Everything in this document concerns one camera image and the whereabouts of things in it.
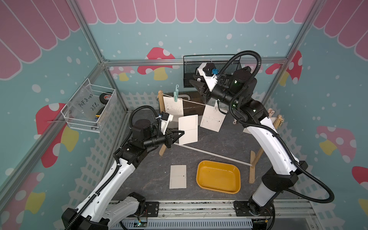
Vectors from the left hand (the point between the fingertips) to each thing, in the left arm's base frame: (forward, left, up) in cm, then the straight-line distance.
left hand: (183, 135), depth 66 cm
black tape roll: (+24, +46, +1) cm, 52 cm away
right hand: (+11, -4, +23) cm, 26 cm away
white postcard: (-8, +3, -32) cm, 33 cm away
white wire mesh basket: (+3, +46, +3) cm, 46 cm away
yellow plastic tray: (-8, -21, -31) cm, 39 cm away
